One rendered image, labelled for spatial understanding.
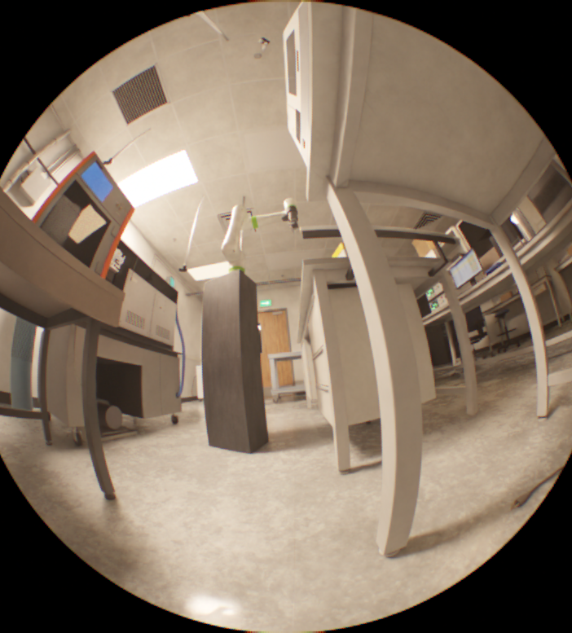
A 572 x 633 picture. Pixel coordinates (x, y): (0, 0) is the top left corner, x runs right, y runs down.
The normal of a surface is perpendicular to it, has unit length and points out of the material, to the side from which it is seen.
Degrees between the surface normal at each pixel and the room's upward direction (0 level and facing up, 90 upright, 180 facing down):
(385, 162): 180
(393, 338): 90
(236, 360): 90
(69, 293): 90
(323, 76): 180
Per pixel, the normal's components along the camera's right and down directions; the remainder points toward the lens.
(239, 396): -0.36, -0.27
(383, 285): -0.04, -0.32
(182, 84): 0.10, 0.94
